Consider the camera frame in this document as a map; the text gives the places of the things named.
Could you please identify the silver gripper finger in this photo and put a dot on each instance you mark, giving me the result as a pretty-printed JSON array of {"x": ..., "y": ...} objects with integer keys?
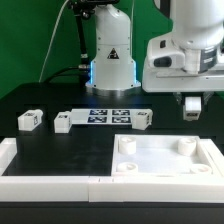
[
  {"x": 178, "y": 96},
  {"x": 207, "y": 96}
]

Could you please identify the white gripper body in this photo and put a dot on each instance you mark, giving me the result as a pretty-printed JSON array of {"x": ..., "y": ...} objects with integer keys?
[{"x": 170, "y": 68}]

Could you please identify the white square tabletop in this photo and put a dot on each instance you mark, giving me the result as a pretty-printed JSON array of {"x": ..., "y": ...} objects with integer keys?
[{"x": 165, "y": 155}]

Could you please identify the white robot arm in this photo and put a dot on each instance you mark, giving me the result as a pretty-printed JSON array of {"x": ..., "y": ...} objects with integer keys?
[{"x": 197, "y": 24}]

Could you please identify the white marker sheet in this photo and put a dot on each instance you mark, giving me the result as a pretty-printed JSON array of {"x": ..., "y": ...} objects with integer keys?
[{"x": 102, "y": 116}]

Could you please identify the white U-shaped fence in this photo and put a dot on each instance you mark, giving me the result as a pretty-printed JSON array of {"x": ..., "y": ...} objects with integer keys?
[{"x": 202, "y": 188}]

